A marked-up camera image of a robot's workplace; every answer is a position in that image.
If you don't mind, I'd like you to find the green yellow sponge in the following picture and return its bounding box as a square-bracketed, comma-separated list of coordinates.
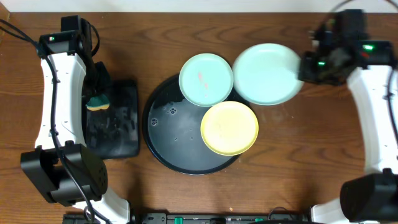
[86, 94, 110, 111]

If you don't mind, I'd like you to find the light blue plate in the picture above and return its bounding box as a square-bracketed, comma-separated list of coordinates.
[233, 43, 303, 106]

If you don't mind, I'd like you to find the light green plate top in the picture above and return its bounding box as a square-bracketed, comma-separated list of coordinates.
[178, 53, 233, 107]

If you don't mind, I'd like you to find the yellow plate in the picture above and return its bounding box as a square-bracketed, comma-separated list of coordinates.
[200, 101, 259, 156]

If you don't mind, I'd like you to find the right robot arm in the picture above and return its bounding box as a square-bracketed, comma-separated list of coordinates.
[298, 39, 397, 223]

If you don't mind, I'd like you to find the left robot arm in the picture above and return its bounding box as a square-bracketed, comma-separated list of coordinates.
[21, 30, 131, 223]

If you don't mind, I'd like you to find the rectangular black sponge tray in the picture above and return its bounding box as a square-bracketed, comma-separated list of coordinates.
[85, 80, 140, 160]

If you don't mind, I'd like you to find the round black tray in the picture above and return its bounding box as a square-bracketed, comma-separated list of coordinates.
[142, 75, 239, 175]

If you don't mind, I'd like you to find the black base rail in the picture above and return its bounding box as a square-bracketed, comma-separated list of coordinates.
[62, 212, 312, 224]

